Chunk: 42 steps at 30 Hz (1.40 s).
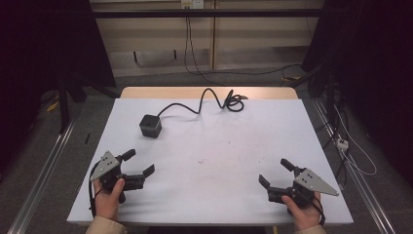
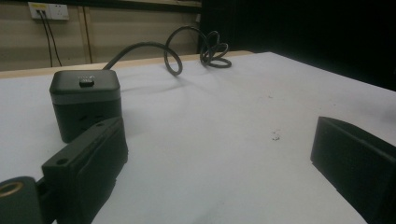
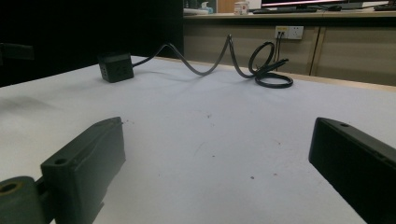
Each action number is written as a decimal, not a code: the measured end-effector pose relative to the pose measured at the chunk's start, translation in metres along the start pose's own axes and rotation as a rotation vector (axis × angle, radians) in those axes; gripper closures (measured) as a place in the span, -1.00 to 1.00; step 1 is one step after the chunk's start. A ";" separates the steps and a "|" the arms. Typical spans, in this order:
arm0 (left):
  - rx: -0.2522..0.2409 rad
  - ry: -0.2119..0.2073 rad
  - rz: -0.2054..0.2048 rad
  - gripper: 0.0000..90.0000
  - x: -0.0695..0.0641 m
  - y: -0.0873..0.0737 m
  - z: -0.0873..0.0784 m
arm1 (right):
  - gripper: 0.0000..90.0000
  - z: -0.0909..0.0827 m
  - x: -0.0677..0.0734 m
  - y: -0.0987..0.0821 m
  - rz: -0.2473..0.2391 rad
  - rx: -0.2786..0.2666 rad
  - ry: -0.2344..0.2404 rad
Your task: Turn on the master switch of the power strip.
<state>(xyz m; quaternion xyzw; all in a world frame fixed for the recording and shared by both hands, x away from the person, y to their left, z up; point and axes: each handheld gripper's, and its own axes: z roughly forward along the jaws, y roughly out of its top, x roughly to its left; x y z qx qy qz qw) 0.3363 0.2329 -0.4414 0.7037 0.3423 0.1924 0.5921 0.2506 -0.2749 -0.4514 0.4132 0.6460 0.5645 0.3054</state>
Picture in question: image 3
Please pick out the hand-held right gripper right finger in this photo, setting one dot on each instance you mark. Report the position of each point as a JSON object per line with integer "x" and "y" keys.
{"x": 358, "y": 161}

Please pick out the monitor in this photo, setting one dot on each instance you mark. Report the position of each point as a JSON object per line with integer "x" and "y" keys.
{"x": 305, "y": 2}

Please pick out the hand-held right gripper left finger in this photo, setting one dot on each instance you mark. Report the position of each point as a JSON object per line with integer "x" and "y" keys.
{"x": 84, "y": 168}

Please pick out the blue pump bottle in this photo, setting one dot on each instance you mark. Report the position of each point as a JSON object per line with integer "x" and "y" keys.
{"x": 206, "y": 7}

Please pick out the white wall socket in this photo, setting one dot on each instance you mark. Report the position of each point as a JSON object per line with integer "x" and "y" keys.
{"x": 289, "y": 32}

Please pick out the black cube power strip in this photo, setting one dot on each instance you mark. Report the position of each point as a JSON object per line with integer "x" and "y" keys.
{"x": 115, "y": 67}

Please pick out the black keyboard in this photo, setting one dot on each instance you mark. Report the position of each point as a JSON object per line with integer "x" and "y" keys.
{"x": 284, "y": 10}

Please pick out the white bottle red label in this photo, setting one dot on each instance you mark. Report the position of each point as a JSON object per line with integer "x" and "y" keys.
{"x": 241, "y": 7}

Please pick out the wooden counter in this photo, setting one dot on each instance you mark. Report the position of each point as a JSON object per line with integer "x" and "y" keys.
{"x": 289, "y": 46}

